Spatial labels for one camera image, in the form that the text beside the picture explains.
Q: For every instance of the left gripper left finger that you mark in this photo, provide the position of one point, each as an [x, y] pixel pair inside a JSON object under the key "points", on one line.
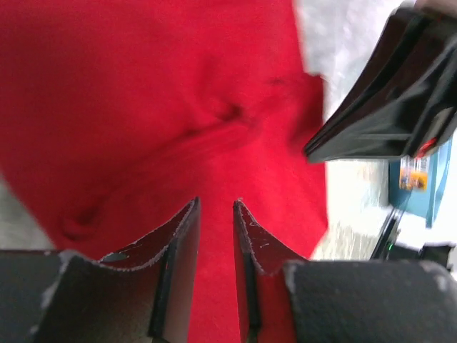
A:
{"points": [[141, 293]]}

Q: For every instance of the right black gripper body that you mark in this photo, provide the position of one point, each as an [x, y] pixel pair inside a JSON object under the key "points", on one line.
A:
{"points": [[437, 120]]}

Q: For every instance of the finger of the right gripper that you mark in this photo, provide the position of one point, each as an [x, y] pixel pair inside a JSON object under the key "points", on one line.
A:
{"points": [[377, 117]]}

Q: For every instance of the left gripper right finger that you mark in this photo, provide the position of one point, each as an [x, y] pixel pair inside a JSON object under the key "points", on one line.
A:
{"points": [[283, 297]]}

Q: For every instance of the red t shirt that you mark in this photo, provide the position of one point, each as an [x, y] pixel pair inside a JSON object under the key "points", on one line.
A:
{"points": [[115, 114]]}

